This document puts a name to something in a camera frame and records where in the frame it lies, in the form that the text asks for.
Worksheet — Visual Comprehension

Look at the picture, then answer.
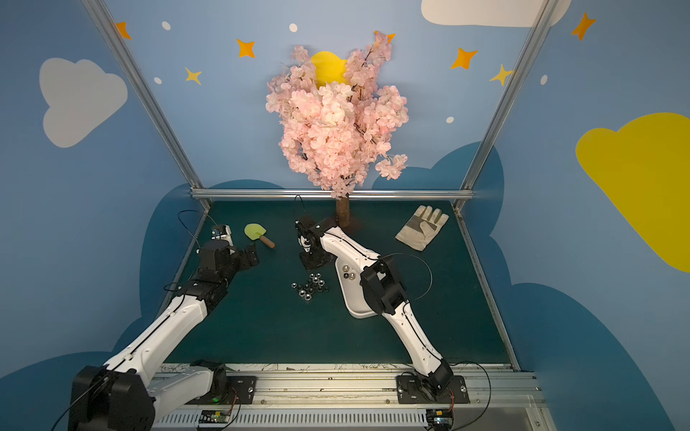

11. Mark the aluminium frame left post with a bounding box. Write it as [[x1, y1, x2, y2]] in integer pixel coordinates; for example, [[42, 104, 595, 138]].
[[82, 0, 203, 190]]

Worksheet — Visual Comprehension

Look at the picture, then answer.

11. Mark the pink cherry blossom tree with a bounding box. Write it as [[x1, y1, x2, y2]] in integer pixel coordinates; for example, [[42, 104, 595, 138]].
[[266, 32, 409, 230]]

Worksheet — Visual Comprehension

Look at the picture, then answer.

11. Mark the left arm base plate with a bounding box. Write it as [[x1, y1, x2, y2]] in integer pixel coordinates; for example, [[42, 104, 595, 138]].
[[187, 375, 257, 406]]

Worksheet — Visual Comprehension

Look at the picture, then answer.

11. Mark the green toy shovel wooden handle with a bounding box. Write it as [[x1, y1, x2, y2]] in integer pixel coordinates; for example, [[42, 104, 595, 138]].
[[244, 223, 276, 249]]

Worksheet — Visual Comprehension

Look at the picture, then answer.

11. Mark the white storage box tray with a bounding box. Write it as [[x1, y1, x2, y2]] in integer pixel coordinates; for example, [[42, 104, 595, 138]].
[[335, 257, 406, 319]]

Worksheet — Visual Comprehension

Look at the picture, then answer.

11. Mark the aluminium frame right post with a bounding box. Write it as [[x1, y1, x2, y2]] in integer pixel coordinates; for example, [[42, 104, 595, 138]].
[[460, 0, 559, 195]]

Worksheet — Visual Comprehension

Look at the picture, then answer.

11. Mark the aluminium frame back bar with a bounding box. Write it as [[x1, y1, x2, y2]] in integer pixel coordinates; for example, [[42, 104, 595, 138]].
[[190, 187, 474, 202]]

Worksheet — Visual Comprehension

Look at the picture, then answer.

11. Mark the aluminium front rail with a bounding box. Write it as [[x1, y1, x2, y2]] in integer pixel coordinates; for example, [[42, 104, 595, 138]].
[[154, 362, 557, 430]]

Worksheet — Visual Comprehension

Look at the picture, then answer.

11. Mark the right green circuit board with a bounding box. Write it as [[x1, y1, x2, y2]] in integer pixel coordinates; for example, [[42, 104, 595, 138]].
[[426, 409, 454, 431]]

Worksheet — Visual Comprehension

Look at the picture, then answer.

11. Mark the left green circuit board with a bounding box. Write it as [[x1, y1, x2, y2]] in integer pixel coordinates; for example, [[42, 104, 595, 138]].
[[199, 411, 231, 426]]

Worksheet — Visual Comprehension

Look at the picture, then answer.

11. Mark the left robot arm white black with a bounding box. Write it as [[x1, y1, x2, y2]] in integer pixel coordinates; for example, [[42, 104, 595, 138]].
[[66, 238, 259, 430]]

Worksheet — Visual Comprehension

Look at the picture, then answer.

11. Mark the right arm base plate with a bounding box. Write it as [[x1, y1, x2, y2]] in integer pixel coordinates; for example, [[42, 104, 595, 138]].
[[395, 373, 470, 404]]

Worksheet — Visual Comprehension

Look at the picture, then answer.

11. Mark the grey work glove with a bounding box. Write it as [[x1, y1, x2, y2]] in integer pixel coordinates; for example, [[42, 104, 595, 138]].
[[395, 206, 449, 251]]

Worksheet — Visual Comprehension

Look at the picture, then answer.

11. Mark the aluminium frame post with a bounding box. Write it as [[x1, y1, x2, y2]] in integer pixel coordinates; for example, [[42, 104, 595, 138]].
[[460, 0, 559, 195], [82, 0, 203, 190]]

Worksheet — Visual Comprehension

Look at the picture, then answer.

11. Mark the green circuit board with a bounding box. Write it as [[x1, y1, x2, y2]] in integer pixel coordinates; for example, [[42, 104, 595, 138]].
[[199, 411, 231, 426], [426, 409, 454, 431]]

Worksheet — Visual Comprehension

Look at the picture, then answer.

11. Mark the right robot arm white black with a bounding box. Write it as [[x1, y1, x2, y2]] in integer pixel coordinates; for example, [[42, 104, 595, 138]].
[[295, 215, 454, 398]]

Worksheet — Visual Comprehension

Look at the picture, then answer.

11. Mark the steel nut pile right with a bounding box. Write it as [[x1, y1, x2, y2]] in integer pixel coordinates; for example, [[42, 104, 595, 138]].
[[316, 279, 329, 292]]

